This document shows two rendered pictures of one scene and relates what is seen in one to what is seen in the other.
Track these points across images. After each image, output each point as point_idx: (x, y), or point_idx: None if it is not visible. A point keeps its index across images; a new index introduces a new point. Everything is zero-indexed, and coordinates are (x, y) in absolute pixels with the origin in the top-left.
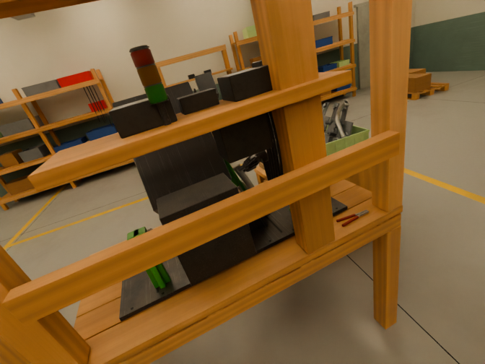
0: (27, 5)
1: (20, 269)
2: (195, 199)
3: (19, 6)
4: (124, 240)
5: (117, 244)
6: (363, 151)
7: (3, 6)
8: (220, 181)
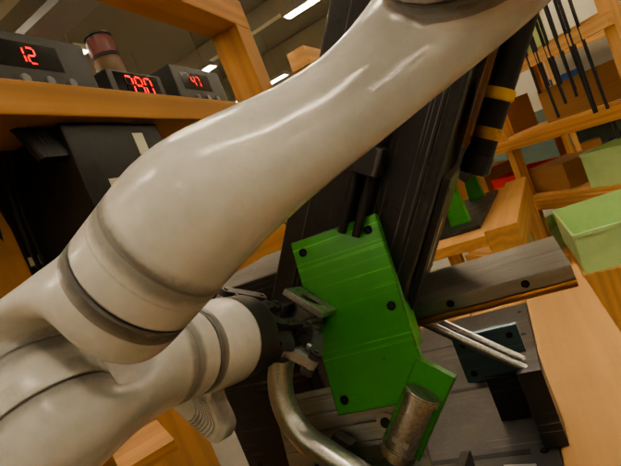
0: (134, 2)
1: None
2: (246, 269)
3: (137, 5)
4: (588, 286)
5: (581, 281)
6: None
7: (140, 9)
8: (242, 279)
